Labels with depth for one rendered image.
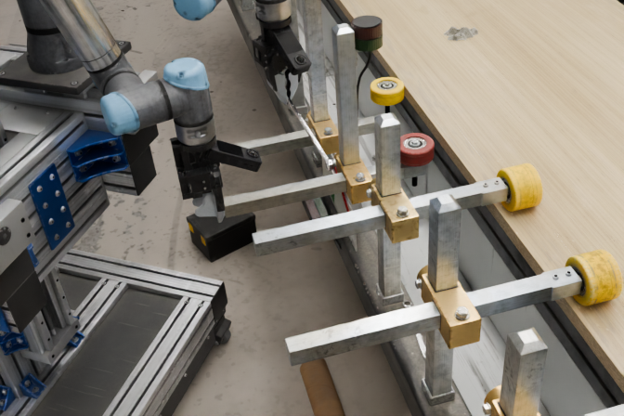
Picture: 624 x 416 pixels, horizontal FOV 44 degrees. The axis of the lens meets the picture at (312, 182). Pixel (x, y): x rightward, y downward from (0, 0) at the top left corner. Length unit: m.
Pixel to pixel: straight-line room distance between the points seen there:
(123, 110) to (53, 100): 0.49
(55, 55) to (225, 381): 1.10
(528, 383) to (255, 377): 1.46
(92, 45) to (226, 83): 2.38
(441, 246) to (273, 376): 1.30
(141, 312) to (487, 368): 1.13
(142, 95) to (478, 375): 0.82
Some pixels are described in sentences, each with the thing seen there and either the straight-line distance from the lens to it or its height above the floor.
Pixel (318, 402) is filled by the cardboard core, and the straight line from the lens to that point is 2.20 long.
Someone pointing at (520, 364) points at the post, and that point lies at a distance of 0.96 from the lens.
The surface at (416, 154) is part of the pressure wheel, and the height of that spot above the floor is 0.90.
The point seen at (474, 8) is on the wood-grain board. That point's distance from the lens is 2.22.
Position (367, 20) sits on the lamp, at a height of 1.18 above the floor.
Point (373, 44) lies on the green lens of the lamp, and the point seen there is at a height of 1.15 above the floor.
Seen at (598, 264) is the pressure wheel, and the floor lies 0.98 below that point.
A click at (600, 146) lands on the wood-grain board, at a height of 0.90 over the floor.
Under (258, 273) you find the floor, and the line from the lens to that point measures 2.67.
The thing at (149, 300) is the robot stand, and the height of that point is 0.21.
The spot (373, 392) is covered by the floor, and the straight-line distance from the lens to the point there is 2.30.
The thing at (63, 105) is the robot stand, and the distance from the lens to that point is 1.84.
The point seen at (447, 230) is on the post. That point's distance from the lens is 1.12.
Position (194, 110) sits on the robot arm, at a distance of 1.41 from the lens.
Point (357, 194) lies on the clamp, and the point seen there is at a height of 0.84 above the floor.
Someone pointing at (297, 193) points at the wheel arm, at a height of 0.85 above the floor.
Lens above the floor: 1.82
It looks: 37 degrees down
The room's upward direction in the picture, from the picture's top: 5 degrees counter-clockwise
